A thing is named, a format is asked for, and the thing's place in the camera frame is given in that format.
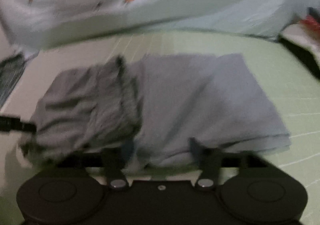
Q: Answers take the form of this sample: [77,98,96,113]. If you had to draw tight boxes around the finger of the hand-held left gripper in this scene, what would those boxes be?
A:
[0,114,37,136]

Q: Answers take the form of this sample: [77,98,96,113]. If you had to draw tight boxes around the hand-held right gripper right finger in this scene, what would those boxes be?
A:
[189,137,269,190]

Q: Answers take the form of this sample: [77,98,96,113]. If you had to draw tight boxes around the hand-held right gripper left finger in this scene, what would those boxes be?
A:
[56,139,135,190]

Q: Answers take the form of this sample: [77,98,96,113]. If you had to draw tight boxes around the grey t-shirt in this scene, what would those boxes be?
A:
[129,53,292,166]

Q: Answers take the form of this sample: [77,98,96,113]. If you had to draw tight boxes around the grey drawstring shorts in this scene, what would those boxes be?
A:
[21,55,142,161]

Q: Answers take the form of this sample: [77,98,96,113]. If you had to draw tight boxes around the checked cloth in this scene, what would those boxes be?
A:
[0,54,26,109]

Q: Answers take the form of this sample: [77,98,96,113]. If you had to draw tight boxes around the green grid mat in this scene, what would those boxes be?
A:
[0,29,320,225]

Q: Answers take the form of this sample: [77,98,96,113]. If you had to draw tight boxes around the white folded cloth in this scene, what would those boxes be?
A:
[279,23,320,54]

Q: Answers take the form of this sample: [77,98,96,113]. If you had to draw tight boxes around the red striped folded cloth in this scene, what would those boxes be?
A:
[299,15,320,32]

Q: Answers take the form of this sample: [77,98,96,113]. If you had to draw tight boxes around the dark grey folded cloth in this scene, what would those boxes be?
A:
[307,7,320,19]

